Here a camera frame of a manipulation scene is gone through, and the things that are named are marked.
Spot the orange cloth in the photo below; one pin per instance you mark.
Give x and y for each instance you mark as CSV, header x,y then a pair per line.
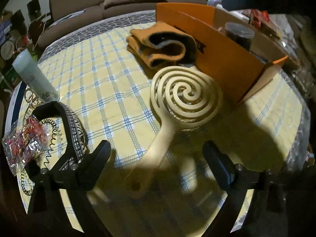
x,y
162,45

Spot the yellow checked tablecloth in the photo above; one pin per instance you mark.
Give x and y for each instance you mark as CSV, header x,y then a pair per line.
x,y
110,93

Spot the bag of colourful hair ties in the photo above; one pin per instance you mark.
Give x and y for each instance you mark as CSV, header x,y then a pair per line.
x,y
24,143

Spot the pale green tube bottle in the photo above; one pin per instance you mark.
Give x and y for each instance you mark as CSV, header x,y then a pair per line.
x,y
29,72

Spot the grey stone pattern table cover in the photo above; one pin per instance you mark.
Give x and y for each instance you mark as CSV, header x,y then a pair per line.
x,y
97,28

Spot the brown sofa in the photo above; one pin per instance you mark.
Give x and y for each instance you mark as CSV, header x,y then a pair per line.
x,y
93,11

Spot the black patterned headband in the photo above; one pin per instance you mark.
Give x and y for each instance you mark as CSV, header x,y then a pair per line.
x,y
76,136

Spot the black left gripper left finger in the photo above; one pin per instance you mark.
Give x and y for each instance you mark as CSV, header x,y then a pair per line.
x,y
94,165

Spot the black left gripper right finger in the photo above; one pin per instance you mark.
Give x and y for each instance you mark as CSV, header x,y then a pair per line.
x,y
220,164

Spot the orange cardboard box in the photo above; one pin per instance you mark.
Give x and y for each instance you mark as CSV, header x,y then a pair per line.
x,y
239,72

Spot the cream spiral hair brush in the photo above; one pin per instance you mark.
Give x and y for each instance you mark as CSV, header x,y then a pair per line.
x,y
184,99

